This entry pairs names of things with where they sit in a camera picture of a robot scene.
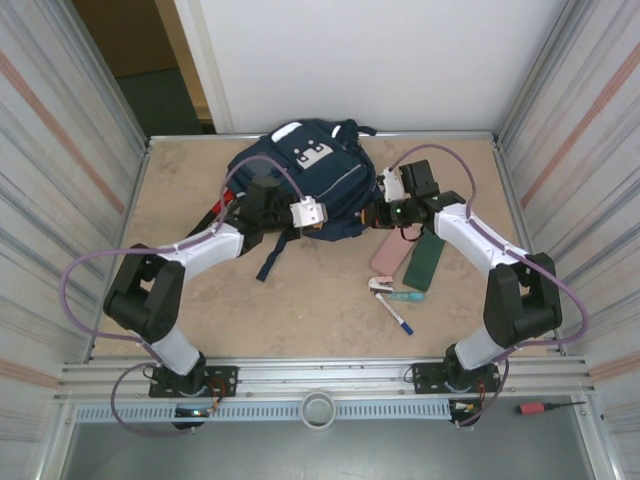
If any left controller circuit board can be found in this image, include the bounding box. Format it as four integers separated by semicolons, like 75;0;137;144
173;405;217;420

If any white pen with blue cap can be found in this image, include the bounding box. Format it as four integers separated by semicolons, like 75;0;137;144
375;292;415;337

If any dark green pencil case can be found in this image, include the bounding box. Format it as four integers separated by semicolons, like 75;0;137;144
402;234;445;292

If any right controller circuit board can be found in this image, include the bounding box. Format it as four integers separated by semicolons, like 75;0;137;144
448;398;485;419

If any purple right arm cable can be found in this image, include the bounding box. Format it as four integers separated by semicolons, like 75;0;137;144
392;143;589;429

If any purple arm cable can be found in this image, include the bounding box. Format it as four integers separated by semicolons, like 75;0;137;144
59;155;307;437
392;143;589;429

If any aluminium back table rail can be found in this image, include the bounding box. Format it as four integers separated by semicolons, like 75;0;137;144
147;130;501;146

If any red handled screwdriver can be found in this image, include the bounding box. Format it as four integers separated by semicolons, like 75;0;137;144
516;399;587;416

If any navy blue backpack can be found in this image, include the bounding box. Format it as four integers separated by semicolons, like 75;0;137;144
224;118;379;284

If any pink pencil case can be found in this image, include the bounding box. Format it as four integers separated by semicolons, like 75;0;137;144
370;232;416;275

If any grey round pipe fitting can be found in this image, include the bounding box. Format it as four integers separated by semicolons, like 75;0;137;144
301;391;336;428

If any aluminium front mounting rail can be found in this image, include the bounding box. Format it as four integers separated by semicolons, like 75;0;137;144
58;355;596;401

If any white door frame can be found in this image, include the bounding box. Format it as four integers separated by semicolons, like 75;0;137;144
172;0;236;135

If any controller circuit board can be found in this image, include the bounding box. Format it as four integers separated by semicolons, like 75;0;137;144
173;405;217;420
448;398;485;419

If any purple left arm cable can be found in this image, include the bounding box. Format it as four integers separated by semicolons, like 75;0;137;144
59;155;307;437

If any grey slotted cable duct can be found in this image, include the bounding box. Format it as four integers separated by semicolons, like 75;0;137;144
74;399;451;424

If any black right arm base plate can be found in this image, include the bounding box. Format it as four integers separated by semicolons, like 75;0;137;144
410;362;502;396

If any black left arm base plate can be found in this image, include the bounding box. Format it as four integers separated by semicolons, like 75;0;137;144
148;364;239;400

